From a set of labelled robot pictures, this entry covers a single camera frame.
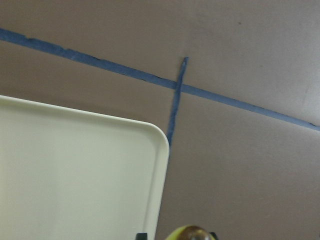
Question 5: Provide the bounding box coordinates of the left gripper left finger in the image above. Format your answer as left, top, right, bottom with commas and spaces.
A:
135, 230, 148, 240

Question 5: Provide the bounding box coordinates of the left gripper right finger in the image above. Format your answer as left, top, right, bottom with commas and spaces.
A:
210, 232, 217, 239

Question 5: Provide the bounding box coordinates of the white bear tray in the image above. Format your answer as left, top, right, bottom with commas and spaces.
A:
0, 96, 169, 240

